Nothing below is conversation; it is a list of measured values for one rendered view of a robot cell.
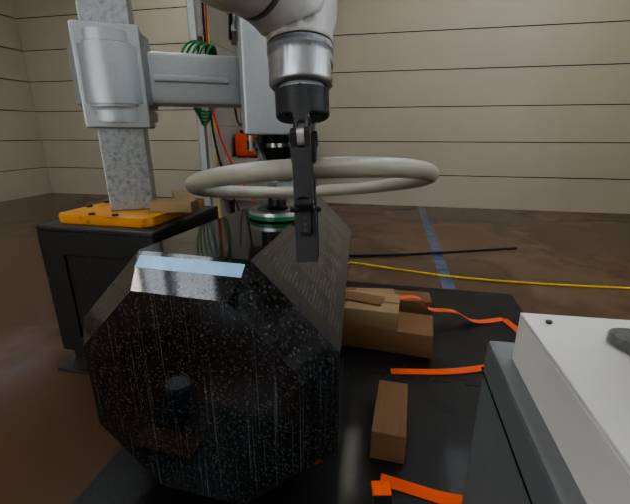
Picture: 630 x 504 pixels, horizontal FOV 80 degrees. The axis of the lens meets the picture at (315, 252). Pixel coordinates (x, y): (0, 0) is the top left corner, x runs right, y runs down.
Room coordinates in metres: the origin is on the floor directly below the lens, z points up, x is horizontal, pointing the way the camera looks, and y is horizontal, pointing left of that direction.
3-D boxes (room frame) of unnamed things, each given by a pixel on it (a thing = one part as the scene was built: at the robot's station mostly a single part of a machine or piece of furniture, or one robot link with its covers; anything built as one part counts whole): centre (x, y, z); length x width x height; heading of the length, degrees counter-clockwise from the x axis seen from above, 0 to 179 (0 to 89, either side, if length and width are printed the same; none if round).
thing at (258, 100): (1.49, 0.16, 1.32); 0.36 x 0.22 x 0.45; 12
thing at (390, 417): (1.18, -0.29, 0.07); 0.30 x 0.12 x 0.12; 166
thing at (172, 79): (1.91, 0.71, 1.36); 0.74 x 0.34 x 0.25; 109
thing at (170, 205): (1.74, 0.66, 0.81); 0.20 x 0.10 x 0.05; 86
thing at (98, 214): (1.84, 0.90, 0.76); 0.49 x 0.49 x 0.05; 78
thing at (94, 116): (1.84, 0.90, 1.35); 0.35 x 0.35 x 0.41
